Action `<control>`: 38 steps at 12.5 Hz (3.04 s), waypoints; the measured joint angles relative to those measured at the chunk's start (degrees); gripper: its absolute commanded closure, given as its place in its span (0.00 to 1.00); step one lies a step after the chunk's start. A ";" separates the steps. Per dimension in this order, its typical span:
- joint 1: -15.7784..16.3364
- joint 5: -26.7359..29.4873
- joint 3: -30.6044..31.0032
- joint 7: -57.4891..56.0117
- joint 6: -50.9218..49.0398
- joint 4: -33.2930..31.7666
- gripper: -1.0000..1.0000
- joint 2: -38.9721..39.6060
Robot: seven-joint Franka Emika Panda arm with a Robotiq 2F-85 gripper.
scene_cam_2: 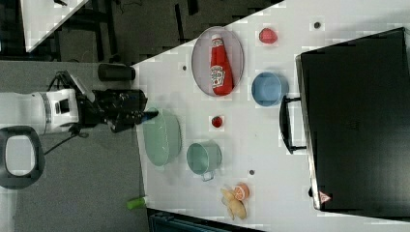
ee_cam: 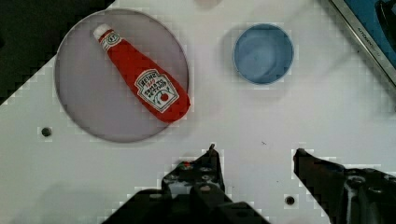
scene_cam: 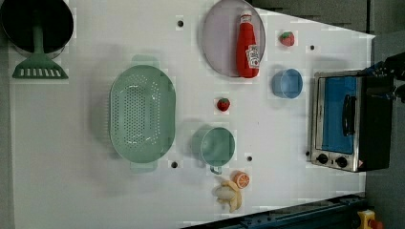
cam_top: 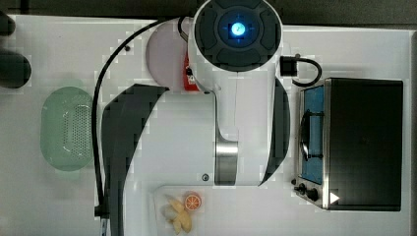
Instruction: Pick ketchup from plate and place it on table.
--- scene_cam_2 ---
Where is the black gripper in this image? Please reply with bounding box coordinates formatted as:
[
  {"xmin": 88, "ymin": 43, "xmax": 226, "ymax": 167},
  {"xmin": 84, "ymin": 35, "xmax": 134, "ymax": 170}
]
[{"xmin": 76, "ymin": 89, "xmax": 159, "ymax": 132}]

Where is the red ketchup bottle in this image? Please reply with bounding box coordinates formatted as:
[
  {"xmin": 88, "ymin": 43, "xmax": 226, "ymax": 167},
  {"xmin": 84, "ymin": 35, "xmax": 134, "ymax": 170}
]
[{"xmin": 210, "ymin": 34, "xmax": 234, "ymax": 96}]

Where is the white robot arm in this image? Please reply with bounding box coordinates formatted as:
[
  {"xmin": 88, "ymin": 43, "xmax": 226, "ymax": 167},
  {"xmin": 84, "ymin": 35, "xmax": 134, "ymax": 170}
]
[{"xmin": 1, "ymin": 88, "xmax": 159, "ymax": 189}]

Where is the green colander basket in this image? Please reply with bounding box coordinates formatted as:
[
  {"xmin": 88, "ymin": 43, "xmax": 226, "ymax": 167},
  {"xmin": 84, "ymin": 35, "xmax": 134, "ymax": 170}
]
[{"xmin": 142, "ymin": 107, "xmax": 182, "ymax": 167}]

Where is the black cylinder container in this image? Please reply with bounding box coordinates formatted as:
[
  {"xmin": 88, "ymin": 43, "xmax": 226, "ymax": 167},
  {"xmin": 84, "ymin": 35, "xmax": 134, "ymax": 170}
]
[{"xmin": 98, "ymin": 64, "xmax": 135, "ymax": 81}]

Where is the small red strawberry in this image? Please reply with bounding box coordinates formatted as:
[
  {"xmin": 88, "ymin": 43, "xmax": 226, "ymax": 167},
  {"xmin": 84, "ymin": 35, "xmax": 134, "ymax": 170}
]
[{"xmin": 211, "ymin": 116, "xmax": 223, "ymax": 128}]

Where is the green marker tube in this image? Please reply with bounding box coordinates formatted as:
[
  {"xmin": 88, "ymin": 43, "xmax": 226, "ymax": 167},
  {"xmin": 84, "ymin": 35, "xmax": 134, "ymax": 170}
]
[{"xmin": 126, "ymin": 197, "xmax": 146, "ymax": 210}]

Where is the orange half slice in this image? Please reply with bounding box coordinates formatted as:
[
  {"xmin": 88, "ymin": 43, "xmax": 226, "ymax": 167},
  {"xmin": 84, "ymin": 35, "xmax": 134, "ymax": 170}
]
[{"xmin": 234, "ymin": 183, "xmax": 249, "ymax": 201}]

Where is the blue bowl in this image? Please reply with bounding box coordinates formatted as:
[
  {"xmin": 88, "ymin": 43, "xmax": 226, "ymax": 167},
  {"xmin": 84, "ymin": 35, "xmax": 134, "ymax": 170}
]
[{"xmin": 251, "ymin": 72, "xmax": 289, "ymax": 107}]

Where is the peeled banana toy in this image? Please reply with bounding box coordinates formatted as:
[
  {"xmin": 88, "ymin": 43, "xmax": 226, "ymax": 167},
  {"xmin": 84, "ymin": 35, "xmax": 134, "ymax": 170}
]
[{"xmin": 220, "ymin": 188, "xmax": 247, "ymax": 220}]

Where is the white side table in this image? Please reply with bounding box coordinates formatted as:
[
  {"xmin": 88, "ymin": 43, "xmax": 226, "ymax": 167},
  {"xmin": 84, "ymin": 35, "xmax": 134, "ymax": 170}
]
[{"xmin": 19, "ymin": 0, "xmax": 90, "ymax": 52}]

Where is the green cup with handle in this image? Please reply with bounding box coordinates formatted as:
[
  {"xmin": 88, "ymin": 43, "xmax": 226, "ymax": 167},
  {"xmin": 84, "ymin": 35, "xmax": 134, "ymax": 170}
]
[{"xmin": 187, "ymin": 140, "xmax": 222, "ymax": 182}]

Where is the blue metal frame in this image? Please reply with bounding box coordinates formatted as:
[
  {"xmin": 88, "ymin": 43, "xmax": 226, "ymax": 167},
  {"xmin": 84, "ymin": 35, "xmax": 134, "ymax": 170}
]
[{"xmin": 147, "ymin": 208, "xmax": 262, "ymax": 232}]

